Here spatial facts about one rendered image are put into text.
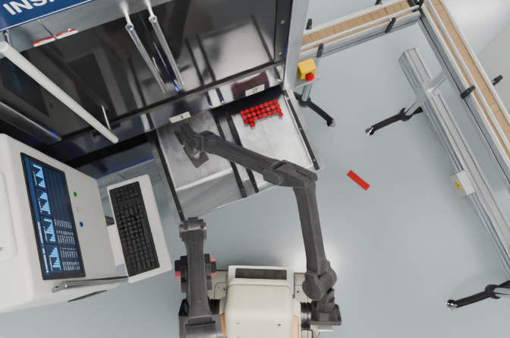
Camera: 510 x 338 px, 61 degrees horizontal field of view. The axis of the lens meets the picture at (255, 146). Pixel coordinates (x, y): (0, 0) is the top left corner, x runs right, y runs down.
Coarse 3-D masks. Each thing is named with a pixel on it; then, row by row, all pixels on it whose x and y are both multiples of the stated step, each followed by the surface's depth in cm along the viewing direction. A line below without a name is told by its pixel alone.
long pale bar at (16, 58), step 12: (0, 48) 94; (12, 48) 96; (12, 60) 98; (24, 60) 101; (36, 72) 107; (48, 84) 113; (60, 96) 120; (72, 108) 129; (96, 120) 145; (108, 120) 164; (108, 132) 156
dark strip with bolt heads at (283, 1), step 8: (280, 0) 130; (288, 0) 132; (280, 8) 135; (288, 8) 136; (280, 16) 139; (288, 16) 141; (280, 24) 144; (280, 32) 149; (280, 40) 154; (280, 48) 160; (280, 56) 167
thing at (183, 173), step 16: (208, 112) 200; (160, 128) 199; (176, 128) 199; (192, 128) 199; (208, 128) 198; (160, 144) 193; (176, 144) 197; (176, 160) 195; (224, 160) 194; (176, 176) 193; (192, 176) 193; (208, 176) 189
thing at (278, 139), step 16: (288, 112) 200; (240, 128) 198; (256, 128) 198; (272, 128) 198; (288, 128) 198; (256, 144) 196; (272, 144) 196; (288, 144) 196; (304, 144) 192; (288, 160) 194; (304, 160) 194; (256, 176) 192
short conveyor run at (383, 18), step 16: (400, 0) 204; (352, 16) 202; (368, 16) 206; (384, 16) 206; (400, 16) 206; (416, 16) 206; (304, 32) 201; (320, 32) 205; (336, 32) 204; (352, 32) 205; (368, 32) 204; (384, 32) 210; (304, 48) 199; (320, 48) 196; (336, 48) 206
